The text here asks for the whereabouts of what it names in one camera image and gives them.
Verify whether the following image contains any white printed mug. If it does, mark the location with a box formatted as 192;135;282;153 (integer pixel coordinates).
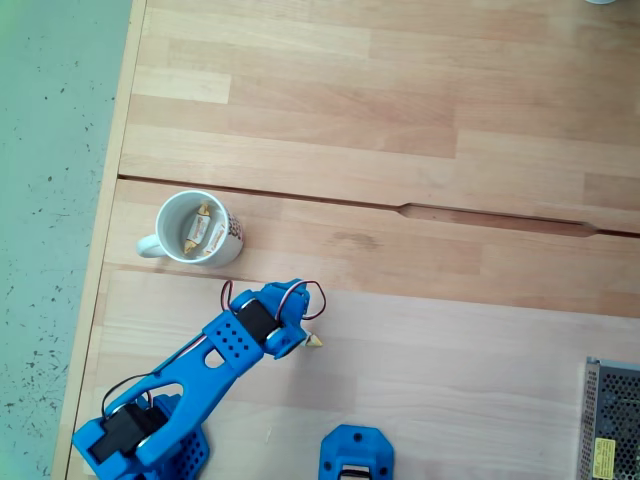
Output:
136;189;245;269

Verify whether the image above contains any metal mesh power supply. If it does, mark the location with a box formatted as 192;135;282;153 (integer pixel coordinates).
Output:
577;355;640;480

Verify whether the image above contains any blue post base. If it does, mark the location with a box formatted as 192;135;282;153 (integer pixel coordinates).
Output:
319;424;396;480

